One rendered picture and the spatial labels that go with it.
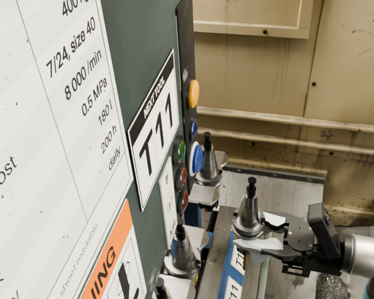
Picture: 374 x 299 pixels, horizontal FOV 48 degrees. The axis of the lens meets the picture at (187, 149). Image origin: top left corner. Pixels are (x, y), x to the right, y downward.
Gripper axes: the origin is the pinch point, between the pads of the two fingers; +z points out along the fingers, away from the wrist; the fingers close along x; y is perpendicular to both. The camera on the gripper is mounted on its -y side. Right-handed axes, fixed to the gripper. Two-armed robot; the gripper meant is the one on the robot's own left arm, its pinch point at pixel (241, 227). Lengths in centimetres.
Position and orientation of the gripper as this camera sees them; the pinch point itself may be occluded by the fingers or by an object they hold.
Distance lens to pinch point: 82.9
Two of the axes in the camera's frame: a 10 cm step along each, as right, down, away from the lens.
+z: -9.7, -1.4, 1.9
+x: 2.4, -6.4, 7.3
